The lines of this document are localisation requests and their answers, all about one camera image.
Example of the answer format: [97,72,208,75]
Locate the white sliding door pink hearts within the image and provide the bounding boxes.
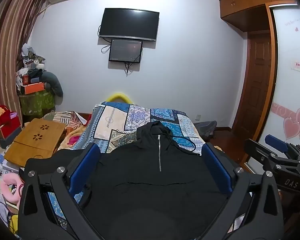
[259,4,300,178]

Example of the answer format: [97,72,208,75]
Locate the wooden door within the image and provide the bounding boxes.
[231,30,272,165]

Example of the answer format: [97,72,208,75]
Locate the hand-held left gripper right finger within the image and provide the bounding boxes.
[201,143,285,240]

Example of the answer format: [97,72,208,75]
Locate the pile of assorted clutter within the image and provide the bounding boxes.
[16,43,46,83]

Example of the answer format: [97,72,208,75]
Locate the dark storage box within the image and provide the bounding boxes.
[0,126,23,148]

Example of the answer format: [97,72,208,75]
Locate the small black wall monitor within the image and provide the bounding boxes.
[108,39,143,63]

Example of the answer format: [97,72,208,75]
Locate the dark bag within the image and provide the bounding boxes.
[194,120,218,139]

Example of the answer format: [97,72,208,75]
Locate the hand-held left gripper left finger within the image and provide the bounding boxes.
[17,143,102,240]

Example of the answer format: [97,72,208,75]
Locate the printed papers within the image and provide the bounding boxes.
[0,152,18,182]

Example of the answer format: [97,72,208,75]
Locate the brown striped curtain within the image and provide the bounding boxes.
[0,0,52,108]

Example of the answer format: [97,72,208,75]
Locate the pink neck pillow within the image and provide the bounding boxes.
[0,174,24,203]

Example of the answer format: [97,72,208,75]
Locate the wooden wardrobe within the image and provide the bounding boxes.
[219,0,300,140]

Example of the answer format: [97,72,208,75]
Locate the blue patterned patchwork blanket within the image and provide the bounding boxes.
[46,101,245,233]

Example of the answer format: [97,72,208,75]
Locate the wooden lap desk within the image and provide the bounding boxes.
[4,118,67,167]

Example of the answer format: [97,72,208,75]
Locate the orange box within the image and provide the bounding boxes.
[24,81,45,95]

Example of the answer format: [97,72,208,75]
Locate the black zip hoodie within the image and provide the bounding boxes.
[22,120,230,240]

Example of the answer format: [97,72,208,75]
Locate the green patterned covered stand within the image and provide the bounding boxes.
[19,90,56,117]

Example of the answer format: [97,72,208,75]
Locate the red plush toy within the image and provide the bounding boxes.
[0,106,22,130]

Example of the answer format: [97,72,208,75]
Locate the large black wall television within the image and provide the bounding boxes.
[98,8,160,42]

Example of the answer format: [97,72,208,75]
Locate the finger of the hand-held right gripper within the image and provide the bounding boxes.
[264,134,300,157]
[244,139,300,174]

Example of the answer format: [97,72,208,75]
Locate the colourful fleece blanket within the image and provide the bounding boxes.
[41,110,92,152]

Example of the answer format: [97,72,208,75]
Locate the yellow curved cushion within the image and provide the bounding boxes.
[104,92,133,104]

